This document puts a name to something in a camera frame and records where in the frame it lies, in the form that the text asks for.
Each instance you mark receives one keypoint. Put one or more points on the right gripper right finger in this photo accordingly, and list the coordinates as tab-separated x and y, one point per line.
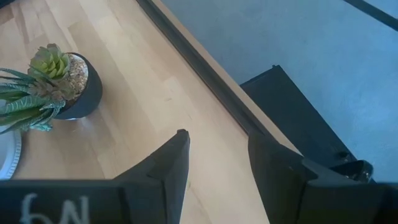
276	186

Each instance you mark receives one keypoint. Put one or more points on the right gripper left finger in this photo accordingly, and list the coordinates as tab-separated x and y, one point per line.
161	193

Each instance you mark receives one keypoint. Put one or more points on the grey rubber slide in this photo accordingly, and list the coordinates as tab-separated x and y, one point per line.
7	155

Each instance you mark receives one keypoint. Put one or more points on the black box on floor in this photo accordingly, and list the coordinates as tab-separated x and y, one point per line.
295	124

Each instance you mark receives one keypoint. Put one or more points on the black round clamp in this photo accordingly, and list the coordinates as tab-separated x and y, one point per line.
357	171

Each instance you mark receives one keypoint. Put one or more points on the succulent plants in black pot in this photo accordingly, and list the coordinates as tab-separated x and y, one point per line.
88	93

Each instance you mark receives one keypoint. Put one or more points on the black aluminium table frame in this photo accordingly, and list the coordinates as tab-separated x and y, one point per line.
196	62

